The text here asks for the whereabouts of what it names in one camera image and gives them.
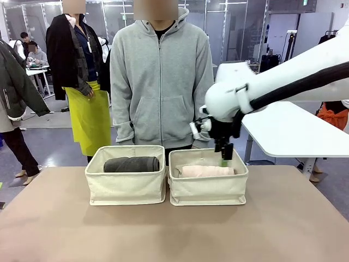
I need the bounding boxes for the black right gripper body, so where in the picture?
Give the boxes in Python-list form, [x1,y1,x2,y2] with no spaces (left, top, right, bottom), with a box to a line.
[208,114,243,145]

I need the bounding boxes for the pink towel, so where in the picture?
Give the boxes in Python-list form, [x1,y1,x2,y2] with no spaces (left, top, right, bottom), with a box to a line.
[175,164,236,178]

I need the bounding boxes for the dark grey towel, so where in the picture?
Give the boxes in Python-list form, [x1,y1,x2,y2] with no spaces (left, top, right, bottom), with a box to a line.
[103,156,161,174]

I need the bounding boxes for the cream fabric basket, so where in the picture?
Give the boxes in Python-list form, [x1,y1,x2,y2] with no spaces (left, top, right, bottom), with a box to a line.
[85,145,167,206]
[167,147,249,206]

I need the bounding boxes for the white table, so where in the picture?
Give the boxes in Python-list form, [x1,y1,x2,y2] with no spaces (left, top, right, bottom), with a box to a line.
[241,100,349,183]

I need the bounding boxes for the white shoe rack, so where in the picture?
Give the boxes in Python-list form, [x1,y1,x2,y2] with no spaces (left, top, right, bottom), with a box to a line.
[245,59,261,74]

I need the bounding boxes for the person in grey hoodie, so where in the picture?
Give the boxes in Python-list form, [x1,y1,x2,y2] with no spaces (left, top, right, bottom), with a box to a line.
[109,0,215,158]

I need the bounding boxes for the black case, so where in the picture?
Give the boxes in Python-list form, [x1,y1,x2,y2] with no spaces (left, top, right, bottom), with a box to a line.
[260,53,282,74]

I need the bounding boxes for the black tripod pole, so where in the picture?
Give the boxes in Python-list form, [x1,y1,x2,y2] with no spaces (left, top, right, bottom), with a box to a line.
[282,29,298,63]

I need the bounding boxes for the person in white shirt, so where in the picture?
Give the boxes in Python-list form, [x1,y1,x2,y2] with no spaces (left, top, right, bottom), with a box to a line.
[317,26,349,132]

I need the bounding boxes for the clothes rack with black garment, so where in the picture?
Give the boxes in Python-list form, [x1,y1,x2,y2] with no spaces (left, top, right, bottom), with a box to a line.
[317,30,339,46]

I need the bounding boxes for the white background desk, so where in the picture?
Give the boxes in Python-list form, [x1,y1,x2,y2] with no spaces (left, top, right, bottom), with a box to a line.
[25,64,51,96]

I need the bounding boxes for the seated person in grey top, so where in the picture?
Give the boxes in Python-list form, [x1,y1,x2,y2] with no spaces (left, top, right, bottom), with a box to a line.
[28,41,50,67]

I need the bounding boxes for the person in dark green jacket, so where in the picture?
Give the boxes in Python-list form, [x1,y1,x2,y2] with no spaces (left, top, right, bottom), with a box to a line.
[0,39,52,187]

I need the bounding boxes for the dark haired background person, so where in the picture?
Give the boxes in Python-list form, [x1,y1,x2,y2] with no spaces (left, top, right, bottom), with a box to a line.
[19,32,31,51]

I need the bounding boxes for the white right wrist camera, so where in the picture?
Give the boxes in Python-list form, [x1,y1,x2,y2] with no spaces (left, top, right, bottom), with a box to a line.
[189,121,213,139]

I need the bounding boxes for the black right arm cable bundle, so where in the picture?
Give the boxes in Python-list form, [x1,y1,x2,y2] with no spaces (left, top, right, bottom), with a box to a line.
[231,61,349,139]

